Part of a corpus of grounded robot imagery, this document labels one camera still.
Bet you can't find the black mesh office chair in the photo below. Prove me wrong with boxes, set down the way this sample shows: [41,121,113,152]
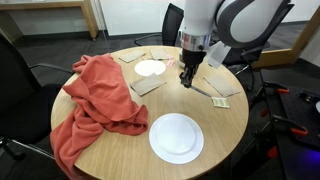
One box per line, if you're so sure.
[134,3,185,47]

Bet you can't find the black side table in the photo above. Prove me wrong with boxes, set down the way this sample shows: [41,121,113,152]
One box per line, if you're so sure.
[261,83,320,180]

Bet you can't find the large white plate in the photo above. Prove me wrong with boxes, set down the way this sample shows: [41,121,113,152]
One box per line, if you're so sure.
[148,112,205,165]

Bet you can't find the small white paper plate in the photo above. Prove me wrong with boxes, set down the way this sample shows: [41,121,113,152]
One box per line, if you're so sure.
[134,59,167,77]

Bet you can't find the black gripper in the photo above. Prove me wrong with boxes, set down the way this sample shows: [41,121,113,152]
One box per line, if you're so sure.
[179,49,207,89]

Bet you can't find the white mug cup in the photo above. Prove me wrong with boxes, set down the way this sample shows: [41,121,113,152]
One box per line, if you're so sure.
[178,49,185,68]

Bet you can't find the tan card near edge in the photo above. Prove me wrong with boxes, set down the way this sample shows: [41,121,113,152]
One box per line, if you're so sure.
[118,49,147,64]

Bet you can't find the orange fleece blanket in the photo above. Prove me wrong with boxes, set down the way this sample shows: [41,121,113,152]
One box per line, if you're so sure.
[49,53,149,179]

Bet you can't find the wooden frame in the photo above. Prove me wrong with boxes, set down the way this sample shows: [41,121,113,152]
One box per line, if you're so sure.
[251,6,320,69]

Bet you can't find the translucent plastic sheet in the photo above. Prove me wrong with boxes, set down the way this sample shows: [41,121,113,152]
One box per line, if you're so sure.
[206,41,232,70]

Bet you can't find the black office chair chrome legs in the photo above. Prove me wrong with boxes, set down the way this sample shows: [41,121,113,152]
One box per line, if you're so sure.
[213,29,273,91]

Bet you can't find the white green printed packet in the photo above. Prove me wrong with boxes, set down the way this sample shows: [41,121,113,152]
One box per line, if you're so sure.
[211,96,231,109]

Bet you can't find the black clamp orange handle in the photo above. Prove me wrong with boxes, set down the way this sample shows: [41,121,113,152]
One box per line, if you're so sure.
[264,82,290,95]
[265,144,279,159]
[271,114,309,137]

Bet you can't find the wooden desk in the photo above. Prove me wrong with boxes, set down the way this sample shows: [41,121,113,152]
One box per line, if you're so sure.
[0,0,100,41]

